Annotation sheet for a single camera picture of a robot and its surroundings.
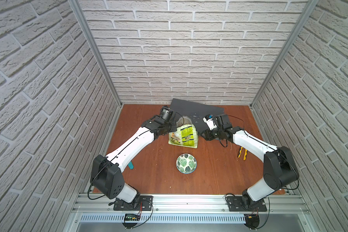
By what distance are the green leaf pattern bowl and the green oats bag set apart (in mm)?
73

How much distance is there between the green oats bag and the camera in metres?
0.84

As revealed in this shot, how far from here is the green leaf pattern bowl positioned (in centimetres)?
84
